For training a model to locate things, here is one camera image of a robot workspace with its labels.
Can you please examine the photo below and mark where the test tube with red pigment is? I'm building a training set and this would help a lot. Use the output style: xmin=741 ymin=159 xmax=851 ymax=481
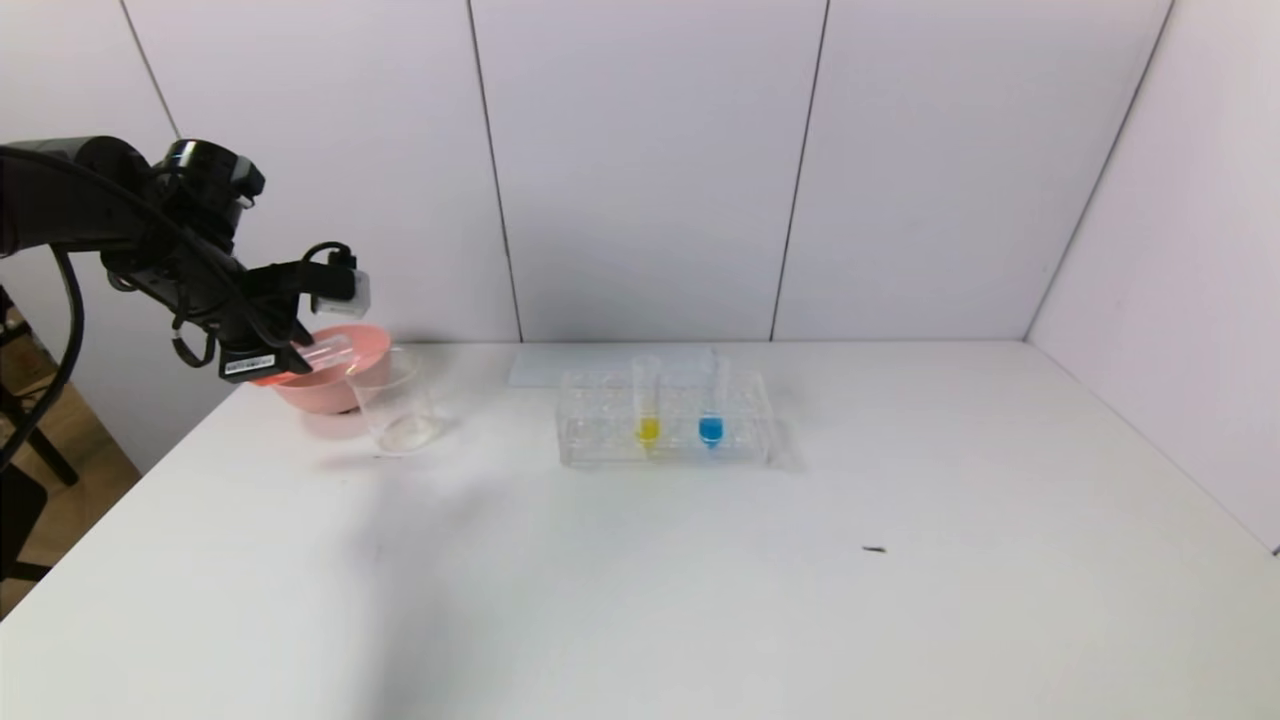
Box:
xmin=254 ymin=334 xmax=359 ymax=389

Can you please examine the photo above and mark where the test tube with yellow pigment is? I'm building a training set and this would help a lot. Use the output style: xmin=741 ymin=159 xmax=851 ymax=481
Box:
xmin=630 ymin=355 xmax=663 ymax=449

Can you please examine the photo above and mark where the test tube with blue pigment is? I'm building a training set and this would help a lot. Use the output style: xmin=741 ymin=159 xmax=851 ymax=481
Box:
xmin=697 ymin=347 xmax=726 ymax=450

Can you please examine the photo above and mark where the clear acrylic test tube rack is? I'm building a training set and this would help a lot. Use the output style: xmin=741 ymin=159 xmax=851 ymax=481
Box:
xmin=556 ymin=366 xmax=774 ymax=470

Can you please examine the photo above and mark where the clear glass beaker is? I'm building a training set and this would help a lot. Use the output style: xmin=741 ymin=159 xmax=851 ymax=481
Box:
xmin=346 ymin=347 xmax=442 ymax=459

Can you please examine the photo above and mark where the white paper sheet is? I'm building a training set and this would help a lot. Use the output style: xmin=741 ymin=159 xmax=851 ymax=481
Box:
xmin=509 ymin=345 xmax=717 ymax=390

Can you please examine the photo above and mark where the pink plastic bowl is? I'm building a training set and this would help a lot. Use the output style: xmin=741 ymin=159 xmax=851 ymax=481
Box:
xmin=252 ymin=323 xmax=394 ymax=416

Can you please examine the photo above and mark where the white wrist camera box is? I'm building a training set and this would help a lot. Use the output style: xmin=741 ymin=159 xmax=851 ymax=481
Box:
xmin=312 ymin=267 xmax=373 ymax=320

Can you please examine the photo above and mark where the thin black camera cable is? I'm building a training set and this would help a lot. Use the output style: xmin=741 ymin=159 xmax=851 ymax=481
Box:
xmin=299 ymin=240 xmax=359 ymax=287

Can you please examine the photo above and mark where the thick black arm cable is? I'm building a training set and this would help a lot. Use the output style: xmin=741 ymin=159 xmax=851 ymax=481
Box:
xmin=0 ymin=244 xmax=87 ymax=473

